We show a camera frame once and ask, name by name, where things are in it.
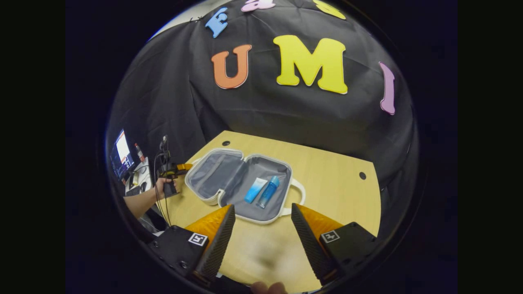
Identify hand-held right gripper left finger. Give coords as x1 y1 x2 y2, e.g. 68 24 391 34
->
147 204 237 288

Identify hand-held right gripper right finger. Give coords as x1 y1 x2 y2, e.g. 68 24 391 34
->
291 203 378 286

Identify white suitcase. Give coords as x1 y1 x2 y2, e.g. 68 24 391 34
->
185 148 306 225

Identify white and blue tube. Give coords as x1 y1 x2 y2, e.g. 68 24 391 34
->
244 178 268 204

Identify blue bottle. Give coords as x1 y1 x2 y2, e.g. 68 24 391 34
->
257 176 281 209

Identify white side desk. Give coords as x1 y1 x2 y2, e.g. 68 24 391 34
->
125 157 158 196

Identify computer monitor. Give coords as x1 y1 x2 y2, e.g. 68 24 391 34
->
110 129 137 180

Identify black cable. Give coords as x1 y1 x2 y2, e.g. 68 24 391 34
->
153 151 172 227

